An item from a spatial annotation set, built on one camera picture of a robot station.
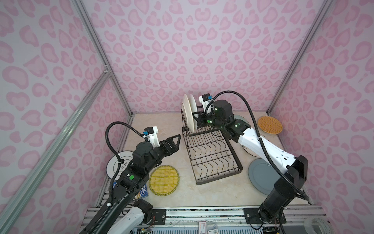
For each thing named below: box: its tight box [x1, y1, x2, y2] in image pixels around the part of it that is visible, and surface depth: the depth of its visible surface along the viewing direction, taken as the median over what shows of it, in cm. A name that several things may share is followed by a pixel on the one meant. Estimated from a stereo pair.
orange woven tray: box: [257, 116, 283, 135], surface depth 112 cm
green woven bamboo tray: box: [149, 166, 180, 195], surface depth 86 cm
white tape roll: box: [303, 216, 334, 234], surface depth 70 cm
